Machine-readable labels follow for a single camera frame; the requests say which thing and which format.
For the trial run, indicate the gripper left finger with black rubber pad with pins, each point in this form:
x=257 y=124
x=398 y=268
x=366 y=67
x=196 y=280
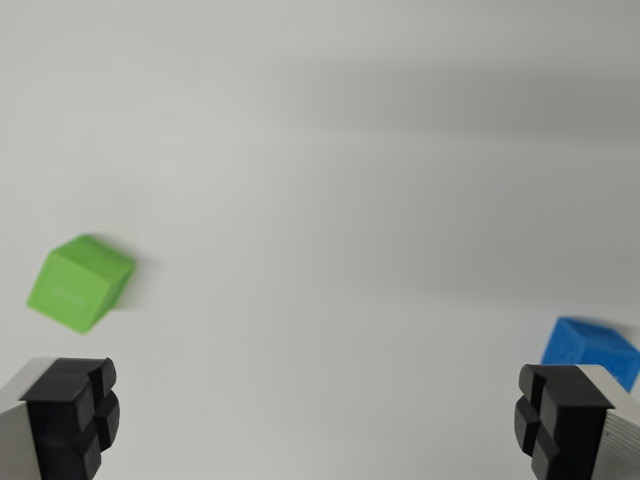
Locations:
x=60 y=420

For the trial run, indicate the gripper right finger with black rubber pad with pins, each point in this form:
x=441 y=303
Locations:
x=575 y=425

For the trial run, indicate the green soft toy cube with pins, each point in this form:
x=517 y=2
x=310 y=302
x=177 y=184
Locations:
x=80 y=282

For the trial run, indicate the blue soft toy cube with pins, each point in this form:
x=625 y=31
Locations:
x=592 y=347

